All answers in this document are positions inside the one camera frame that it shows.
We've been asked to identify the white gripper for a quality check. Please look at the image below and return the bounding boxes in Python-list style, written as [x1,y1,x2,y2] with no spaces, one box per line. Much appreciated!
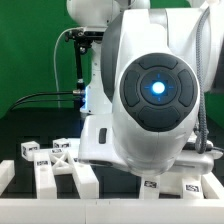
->
[77,114,224,176]

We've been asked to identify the white X-frame chair legs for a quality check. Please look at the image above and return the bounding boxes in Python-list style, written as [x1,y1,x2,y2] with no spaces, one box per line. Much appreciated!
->
[33,148,99,199]

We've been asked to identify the small white tagged cube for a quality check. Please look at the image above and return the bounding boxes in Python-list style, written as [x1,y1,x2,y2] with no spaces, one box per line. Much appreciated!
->
[21,141,40,161]

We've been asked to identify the white chair seat block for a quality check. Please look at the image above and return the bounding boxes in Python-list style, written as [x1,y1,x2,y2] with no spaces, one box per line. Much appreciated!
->
[160,173,182,196]

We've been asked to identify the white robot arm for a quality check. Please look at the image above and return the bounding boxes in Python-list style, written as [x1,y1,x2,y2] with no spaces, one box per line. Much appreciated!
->
[67,0,224,177]

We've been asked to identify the small white cube left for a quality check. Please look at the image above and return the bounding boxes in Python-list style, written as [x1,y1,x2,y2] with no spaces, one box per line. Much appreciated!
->
[53,138,71,148]

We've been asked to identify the white front fence bar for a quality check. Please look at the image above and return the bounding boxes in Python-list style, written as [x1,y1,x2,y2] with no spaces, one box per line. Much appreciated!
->
[0,199,224,224]

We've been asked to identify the white left fence bar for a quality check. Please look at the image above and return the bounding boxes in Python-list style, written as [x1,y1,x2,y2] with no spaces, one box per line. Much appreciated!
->
[0,160,15,196]

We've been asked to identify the white flat tagged base plate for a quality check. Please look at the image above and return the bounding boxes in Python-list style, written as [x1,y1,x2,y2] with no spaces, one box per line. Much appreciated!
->
[69,138,80,151]

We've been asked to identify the black cables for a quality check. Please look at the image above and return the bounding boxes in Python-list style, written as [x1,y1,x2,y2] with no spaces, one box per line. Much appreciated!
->
[8,89,86,113]

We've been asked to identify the black camera on stand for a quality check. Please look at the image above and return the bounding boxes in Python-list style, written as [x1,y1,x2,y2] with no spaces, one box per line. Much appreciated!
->
[65,27,105,113]

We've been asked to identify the grey white cable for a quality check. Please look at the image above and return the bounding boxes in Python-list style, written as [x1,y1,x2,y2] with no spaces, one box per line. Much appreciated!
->
[53,27,81,109]

